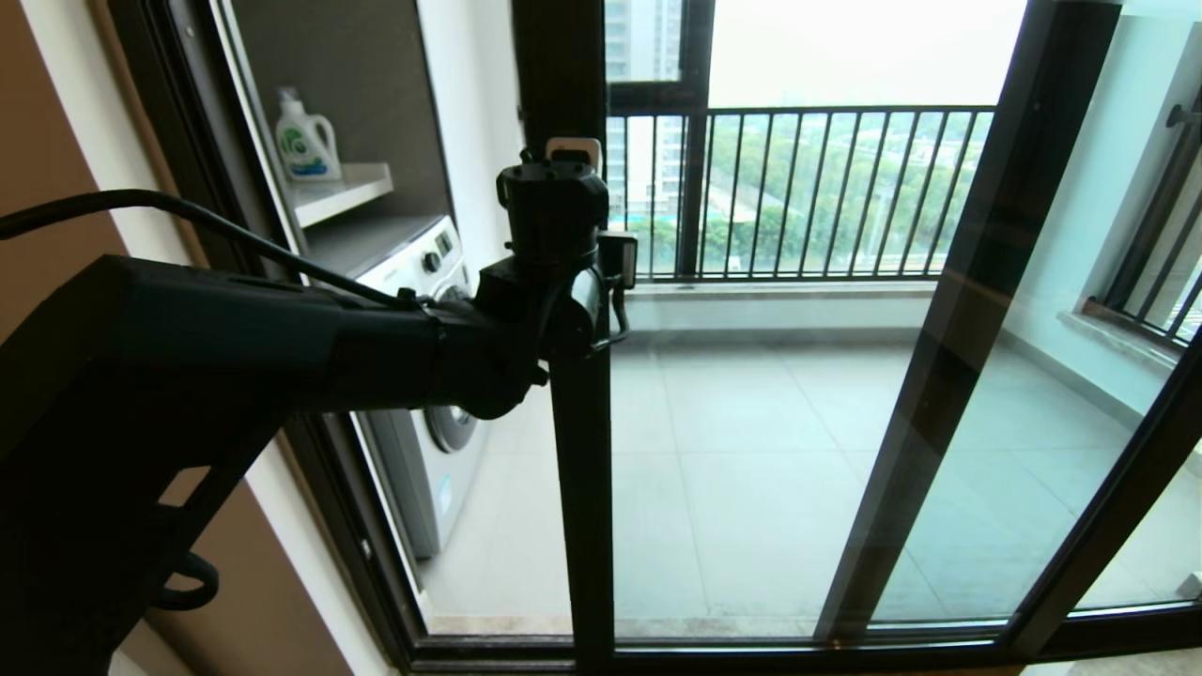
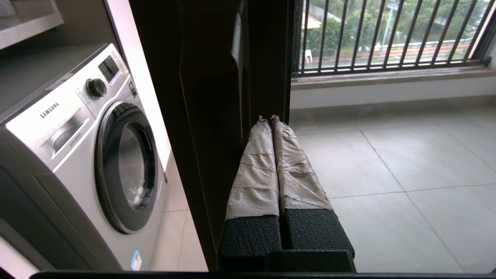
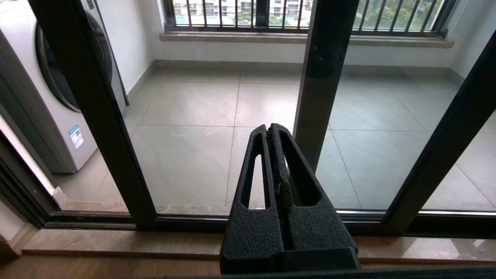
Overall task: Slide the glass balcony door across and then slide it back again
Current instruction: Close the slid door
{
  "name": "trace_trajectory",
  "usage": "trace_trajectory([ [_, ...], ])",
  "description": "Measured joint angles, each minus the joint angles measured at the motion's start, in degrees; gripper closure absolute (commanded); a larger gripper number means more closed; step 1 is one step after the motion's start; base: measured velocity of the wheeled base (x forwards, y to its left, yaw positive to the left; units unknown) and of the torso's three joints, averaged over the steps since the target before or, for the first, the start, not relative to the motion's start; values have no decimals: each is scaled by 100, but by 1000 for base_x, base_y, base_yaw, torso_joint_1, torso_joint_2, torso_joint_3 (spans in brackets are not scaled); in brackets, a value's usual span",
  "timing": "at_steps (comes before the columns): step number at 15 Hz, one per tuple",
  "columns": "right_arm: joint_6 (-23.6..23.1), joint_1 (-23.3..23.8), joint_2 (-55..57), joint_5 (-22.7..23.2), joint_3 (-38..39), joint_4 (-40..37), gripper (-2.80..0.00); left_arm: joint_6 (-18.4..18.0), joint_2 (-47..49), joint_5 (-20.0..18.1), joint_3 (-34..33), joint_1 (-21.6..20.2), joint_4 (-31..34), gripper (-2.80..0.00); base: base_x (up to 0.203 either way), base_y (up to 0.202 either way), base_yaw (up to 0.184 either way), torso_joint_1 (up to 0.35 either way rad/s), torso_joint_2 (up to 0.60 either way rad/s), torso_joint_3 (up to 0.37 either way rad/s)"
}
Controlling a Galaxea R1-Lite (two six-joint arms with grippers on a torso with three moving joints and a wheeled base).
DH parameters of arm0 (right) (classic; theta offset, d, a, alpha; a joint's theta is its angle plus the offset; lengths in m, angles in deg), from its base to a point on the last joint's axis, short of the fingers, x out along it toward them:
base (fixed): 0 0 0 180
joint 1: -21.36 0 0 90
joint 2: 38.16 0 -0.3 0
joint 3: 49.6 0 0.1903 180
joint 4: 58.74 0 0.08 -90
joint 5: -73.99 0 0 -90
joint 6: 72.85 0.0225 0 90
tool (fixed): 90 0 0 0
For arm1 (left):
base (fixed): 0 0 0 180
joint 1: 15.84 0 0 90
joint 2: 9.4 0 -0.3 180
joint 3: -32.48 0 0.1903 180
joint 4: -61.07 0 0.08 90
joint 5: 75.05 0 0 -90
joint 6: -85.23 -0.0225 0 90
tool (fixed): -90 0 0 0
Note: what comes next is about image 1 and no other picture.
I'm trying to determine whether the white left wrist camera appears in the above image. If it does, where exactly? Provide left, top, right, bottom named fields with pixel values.
left=545, top=137, right=604, bottom=170

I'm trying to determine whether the white laundry detergent bottle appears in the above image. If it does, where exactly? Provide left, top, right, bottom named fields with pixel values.
left=274, top=87, right=343, bottom=182

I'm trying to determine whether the grey stone window sill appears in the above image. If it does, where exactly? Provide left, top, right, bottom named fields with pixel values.
left=624, top=280, right=940, bottom=300
left=1059, top=310, right=1202, bottom=386

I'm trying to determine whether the black cable loop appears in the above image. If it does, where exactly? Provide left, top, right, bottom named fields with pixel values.
left=150, top=552, right=222, bottom=611

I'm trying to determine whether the black window frame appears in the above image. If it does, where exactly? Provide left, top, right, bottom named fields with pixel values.
left=606, top=0, right=715, bottom=278

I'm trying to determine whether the black framed fixed glass panel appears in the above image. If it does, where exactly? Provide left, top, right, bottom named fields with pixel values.
left=815, top=0, right=1202, bottom=658

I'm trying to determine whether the white front-load washing machine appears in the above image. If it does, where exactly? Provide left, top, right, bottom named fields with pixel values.
left=310, top=214, right=489, bottom=560

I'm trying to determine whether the white wall shelf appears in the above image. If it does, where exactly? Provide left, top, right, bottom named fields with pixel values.
left=293, top=163, right=395, bottom=228

